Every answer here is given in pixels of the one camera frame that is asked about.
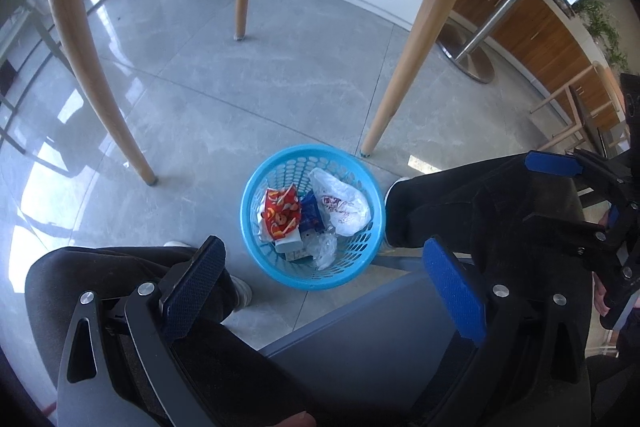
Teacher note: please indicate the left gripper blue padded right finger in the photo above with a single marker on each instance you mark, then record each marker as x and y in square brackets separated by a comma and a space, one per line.
[461, 295]

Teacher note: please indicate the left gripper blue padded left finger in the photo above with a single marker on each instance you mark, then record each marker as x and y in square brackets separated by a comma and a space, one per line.
[189, 289]

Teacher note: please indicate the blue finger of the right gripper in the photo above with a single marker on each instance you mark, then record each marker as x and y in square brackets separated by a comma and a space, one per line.
[553, 164]

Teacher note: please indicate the red snack bag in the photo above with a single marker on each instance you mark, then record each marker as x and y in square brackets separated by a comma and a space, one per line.
[279, 213]

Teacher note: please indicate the white plastic bag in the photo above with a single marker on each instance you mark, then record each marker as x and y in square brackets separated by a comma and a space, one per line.
[343, 208]

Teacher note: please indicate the clear plastic wrap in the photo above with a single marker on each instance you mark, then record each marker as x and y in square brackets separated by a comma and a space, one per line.
[322, 248]

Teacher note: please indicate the blue snack packet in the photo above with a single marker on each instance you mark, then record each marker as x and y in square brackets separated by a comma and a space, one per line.
[310, 216]

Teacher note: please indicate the person's right hand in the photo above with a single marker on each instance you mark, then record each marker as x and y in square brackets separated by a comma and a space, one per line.
[599, 293]

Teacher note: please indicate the white shoe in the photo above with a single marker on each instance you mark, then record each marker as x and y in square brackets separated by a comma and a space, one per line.
[244, 293]

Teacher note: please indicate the person's right leg black trousers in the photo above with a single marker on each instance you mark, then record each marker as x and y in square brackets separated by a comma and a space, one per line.
[530, 368]

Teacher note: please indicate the person's leg black trousers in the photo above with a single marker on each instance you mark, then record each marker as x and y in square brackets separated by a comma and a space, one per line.
[530, 368]
[96, 321]

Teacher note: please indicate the wooden stool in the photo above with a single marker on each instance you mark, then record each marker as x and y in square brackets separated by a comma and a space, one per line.
[584, 119]

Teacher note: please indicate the person's left leg black trousers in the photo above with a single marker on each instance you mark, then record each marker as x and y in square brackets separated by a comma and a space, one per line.
[96, 321]

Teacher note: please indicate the grey seat of chair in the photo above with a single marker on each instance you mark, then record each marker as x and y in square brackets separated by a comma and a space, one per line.
[366, 364]

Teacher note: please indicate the green potted plant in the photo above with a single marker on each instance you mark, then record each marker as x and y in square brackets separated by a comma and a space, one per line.
[599, 22]

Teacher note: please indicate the olive green chair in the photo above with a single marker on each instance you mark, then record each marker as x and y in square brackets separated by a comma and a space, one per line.
[20, 17]

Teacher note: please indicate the metal pedestal bar table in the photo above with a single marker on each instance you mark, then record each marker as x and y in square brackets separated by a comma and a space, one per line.
[534, 32]

